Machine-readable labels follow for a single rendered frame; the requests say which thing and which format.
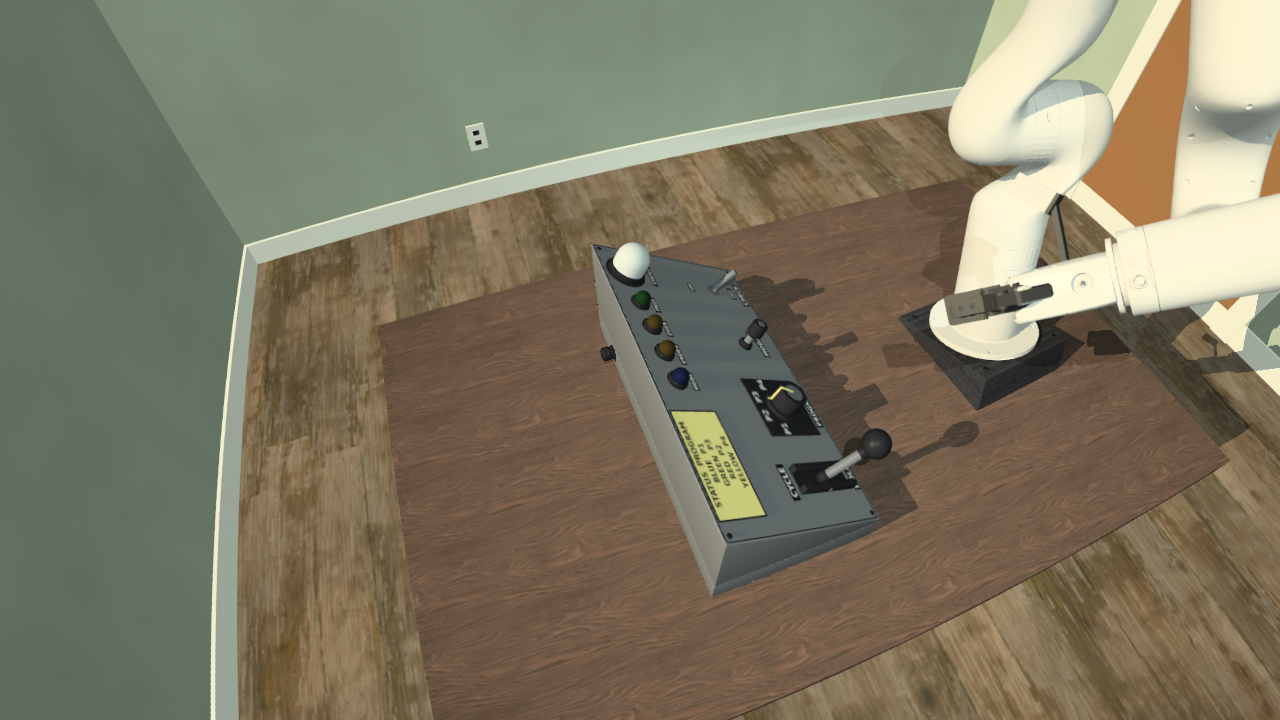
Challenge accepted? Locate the grey console housing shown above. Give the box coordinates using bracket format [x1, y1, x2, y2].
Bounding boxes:
[591, 242, 892, 597]

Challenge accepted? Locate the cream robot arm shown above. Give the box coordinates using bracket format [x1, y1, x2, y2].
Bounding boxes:
[929, 0, 1280, 360]

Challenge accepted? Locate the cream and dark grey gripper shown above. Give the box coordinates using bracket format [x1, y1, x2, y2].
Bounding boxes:
[945, 238, 1126, 325]

